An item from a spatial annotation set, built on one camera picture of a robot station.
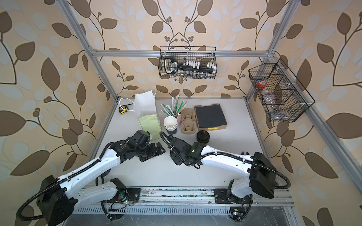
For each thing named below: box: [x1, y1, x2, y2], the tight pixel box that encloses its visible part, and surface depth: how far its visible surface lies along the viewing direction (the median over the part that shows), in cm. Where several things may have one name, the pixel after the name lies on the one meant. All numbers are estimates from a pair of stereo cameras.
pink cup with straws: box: [160, 95, 188, 126], surface depth 98 cm
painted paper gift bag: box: [133, 90, 162, 141], surface depth 86 cm
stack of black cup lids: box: [196, 129, 210, 145], surface depth 96 cm
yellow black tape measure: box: [118, 103, 134, 115], surface depth 112 cm
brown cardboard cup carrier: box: [181, 107, 197, 135], surface depth 101 cm
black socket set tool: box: [164, 56, 217, 75], surface depth 85 cm
